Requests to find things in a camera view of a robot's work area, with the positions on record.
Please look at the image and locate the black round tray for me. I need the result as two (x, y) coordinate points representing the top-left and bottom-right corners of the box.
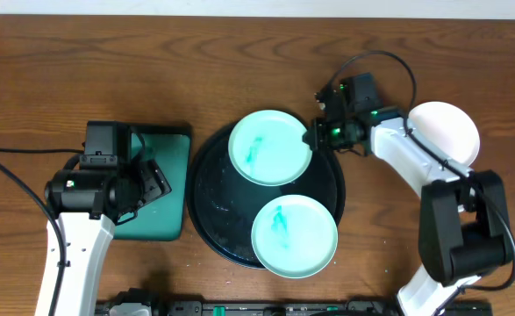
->
(186, 123), (346, 269)

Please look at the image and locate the white plate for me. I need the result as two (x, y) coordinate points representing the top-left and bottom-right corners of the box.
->
(409, 101), (480, 166)

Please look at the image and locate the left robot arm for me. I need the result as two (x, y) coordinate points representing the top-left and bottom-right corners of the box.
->
(35, 154), (172, 315)

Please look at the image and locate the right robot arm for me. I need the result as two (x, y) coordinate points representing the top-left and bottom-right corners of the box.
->
(303, 108), (515, 315)

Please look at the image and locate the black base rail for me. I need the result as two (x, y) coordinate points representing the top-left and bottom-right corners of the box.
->
(94, 289), (494, 316)

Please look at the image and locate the mint green plate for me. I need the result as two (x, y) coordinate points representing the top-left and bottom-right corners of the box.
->
(251, 195), (339, 279)
(227, 110), (312, 186)

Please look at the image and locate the black rectangular water tray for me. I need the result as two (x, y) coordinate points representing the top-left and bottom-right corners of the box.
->
(114, 125), (191, 241)

